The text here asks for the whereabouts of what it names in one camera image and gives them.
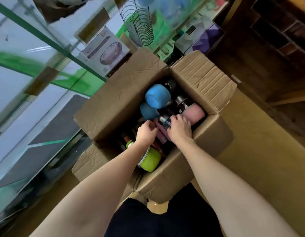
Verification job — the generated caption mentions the person's dark shorts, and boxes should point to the person's dark shorts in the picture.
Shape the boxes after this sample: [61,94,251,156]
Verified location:
[104,183,225,237]

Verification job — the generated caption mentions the pink pot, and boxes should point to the pink pot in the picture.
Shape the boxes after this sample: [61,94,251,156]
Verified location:
[181,104,205,127]

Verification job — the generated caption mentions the white and green product box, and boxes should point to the white and green product box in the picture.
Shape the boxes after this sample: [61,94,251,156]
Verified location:
[173,12,213,48]

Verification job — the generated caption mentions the maroon bottle with steel cap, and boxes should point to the maroon bottle with steel cap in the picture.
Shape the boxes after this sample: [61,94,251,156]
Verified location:
[153,114,173,144]

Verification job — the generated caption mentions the person's left forearm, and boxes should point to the person's left forearm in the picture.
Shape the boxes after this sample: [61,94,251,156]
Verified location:
[29,142,151,237]

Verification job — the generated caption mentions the black wire spiral rack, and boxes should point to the black wire spiral rack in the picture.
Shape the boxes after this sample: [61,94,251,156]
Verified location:
[119,0,154,46]

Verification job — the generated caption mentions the purple product box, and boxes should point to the purple product box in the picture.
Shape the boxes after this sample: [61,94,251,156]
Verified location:
[191,22,225,55]

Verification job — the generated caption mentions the person's right forearm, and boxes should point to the person's right forearm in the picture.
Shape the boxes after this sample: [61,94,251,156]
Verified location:
[176,138,302,237]

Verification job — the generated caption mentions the person's left hand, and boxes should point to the person's left hand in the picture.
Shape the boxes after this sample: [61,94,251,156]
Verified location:
[135,120,159,149]

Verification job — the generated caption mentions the green pot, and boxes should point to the green pot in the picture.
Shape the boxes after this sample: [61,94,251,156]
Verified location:
[126,140,162,173]

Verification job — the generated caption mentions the small blue pot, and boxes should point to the small blue pot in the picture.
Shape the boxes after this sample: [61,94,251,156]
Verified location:
[139,102,161,121]

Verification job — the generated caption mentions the large blue pot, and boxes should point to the large blue pot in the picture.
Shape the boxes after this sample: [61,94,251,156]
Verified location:
[145,84,171,109]

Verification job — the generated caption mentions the person's right hand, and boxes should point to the person's right hand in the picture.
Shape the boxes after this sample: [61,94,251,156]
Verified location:
[167,114,194,146]

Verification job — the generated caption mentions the open brown cardboard box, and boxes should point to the open brown cardboard box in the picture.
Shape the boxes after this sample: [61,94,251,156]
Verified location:
[73,47,238,205]

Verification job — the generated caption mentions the white bowl product box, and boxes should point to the white bowl product box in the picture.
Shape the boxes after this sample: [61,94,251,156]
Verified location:
[80,25,131,78]

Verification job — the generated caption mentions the glass display cabinet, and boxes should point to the glass display cabinet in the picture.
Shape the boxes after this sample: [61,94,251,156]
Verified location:
[0,0,133,220]

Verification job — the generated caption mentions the large tan cardboard box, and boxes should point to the large tan cardboard box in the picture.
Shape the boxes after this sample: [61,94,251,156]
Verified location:
[191,87,305,237]

